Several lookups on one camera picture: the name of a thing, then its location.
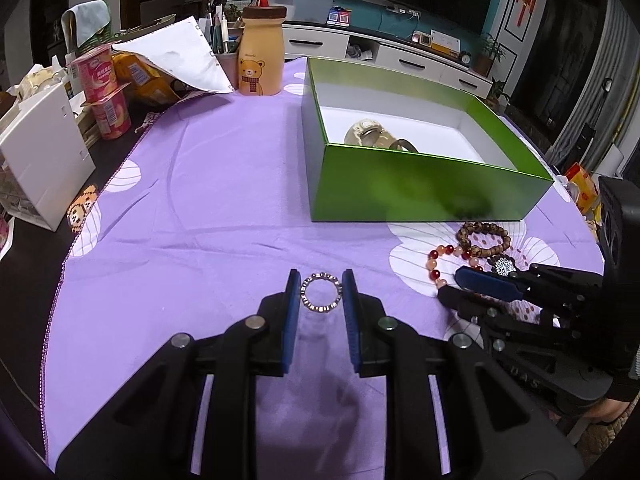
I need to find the light blue folded cloth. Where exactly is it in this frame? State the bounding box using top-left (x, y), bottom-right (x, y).
top-left (61, 0), bottom-right (111, 52)

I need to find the red agate bead bracelet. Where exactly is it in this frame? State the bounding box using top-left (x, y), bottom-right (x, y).
top-left (425, 242), bottom-right (490, 288)

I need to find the person's right hand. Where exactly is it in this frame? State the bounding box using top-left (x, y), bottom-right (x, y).
top-left (584, 396), bottom-right (638, 424)

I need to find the silver metal bangle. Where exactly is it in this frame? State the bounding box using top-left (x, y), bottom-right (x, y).
top-left (388, 139), bottom-right (418, 153)

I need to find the potted plant right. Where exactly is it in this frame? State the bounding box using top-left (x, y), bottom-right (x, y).
top-left (472, 32), bottom-right (506, 77)

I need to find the white paper sheet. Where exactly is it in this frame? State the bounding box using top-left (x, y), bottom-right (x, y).
top-left (113, 16), bottom-right (233, 93)

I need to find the white tv cabinet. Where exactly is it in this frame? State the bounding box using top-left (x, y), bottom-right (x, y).
top-left (283, 23), bottom-right (492, 99)

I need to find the cream beaded watch bracelet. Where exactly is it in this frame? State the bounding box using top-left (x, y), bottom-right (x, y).
top-left (342, 118), bottom-right (396, 149)

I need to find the orange snack bag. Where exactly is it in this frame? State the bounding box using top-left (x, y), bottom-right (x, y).
top-left (565, 162), bottom-right (599, 214)

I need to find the small alarm clock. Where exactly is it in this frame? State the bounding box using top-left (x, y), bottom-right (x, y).
top-left (459, 51), bottom-right (472, 66)

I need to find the pink yogurt cup pack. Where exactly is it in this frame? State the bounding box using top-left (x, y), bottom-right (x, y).
top-left (70, 44), bottom-right (131, 140)

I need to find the white small box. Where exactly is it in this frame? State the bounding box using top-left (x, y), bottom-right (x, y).
top-left (1, 84), bottom-right (94, 231)

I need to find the translucent plastic storage bin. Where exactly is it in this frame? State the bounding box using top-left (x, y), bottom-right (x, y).
top-left (269, 0), bottom-right (335, 24)

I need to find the pen holder with pens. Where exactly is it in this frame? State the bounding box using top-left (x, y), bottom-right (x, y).
top-left (205, 0), bottom-right (239, 89)

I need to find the green cardboard box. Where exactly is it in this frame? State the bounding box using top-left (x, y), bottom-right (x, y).
top-left (302, 58), bottom-right (553, 222)

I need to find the purple floral tablecloth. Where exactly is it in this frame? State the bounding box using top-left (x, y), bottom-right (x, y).
top-left (40, 58), bottom-right (603, 479)

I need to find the small rhinestone ring bracelet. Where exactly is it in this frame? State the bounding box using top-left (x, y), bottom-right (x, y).
top-left (299, 272), bottom-right (344, 313)

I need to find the bear print drink bottle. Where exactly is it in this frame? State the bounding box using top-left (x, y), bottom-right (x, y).
top-left (238, 0), bottom-right (286, 96)

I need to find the brown wooden bead bracelet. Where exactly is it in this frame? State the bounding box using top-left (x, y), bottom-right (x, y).
top-left (455, 220), bottom-right (513, 259)

